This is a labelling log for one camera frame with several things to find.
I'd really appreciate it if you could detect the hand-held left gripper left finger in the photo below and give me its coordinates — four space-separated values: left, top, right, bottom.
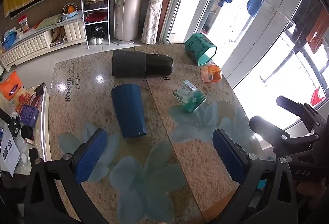
24 128 109 224

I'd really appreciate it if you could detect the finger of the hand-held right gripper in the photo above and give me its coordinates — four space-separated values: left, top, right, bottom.
248 115 320 153
276 95 325 135

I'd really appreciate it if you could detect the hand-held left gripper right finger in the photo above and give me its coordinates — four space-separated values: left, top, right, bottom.
212 129 301 224

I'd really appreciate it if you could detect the blue cup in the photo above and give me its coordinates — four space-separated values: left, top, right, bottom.
110 83 147 139

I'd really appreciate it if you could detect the person's right hand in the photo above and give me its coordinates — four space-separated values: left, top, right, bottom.
296 182 329 200

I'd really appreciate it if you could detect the red cloth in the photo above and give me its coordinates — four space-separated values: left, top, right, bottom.
310 86 323 107

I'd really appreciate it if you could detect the glass side table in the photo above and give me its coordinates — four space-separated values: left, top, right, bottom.
0 82 52 177

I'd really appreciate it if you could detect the black round jar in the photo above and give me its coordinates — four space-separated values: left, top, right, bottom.
21 125 35 141

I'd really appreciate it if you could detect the small blue box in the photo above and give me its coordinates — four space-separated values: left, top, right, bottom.
20 104 40 128

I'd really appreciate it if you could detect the orange plastic jar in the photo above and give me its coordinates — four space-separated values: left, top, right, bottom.
200 64 222 83

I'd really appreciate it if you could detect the orange brown hanging cloth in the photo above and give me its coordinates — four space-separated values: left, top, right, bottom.
305 8 329 54

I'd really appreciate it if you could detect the white paper sheet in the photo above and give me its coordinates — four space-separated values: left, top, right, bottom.
0 126 21 176

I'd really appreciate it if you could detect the teal hexagonal box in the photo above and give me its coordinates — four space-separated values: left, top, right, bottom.
184 33 218 66

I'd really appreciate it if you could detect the orange tissue pack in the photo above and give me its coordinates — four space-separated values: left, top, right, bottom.
0 71 27 109

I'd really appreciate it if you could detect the black thermos bottle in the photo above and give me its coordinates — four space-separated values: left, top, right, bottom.
112 50 174 78

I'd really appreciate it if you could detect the white tufted cabinet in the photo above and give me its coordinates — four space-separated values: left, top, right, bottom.
0 15 87 72

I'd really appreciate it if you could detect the white metal shelf rack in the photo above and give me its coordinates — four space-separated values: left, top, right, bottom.
80 0 111 49

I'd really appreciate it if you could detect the green cushion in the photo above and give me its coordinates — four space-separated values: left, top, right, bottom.
35 14 65 31

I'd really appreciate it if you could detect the blue plastic basket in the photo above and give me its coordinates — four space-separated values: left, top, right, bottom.
2 31 17 50

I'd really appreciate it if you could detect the light blue pot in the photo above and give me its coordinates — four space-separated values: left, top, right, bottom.
62 3 78 19

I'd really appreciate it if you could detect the red snack bag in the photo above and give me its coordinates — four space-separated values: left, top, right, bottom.
18 15 30 33

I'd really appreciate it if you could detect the silver standing air conditioner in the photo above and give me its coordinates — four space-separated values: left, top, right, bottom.
114 0 152 46

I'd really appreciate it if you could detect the beige patterned curtain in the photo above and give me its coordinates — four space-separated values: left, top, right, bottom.
141 0 183 45

